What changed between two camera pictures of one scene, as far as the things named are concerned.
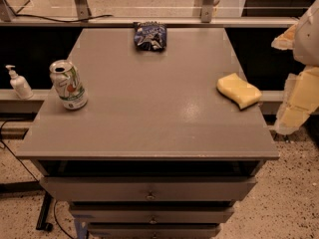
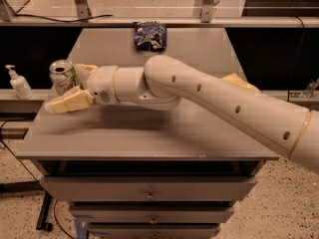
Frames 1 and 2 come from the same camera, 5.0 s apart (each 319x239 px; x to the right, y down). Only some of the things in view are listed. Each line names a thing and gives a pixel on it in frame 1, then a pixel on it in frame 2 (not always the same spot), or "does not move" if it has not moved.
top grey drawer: [147, 188] does not move
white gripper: [307, 40] to [101, 84]
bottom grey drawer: [152, 230] does not move
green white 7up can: [65, 77] does not move
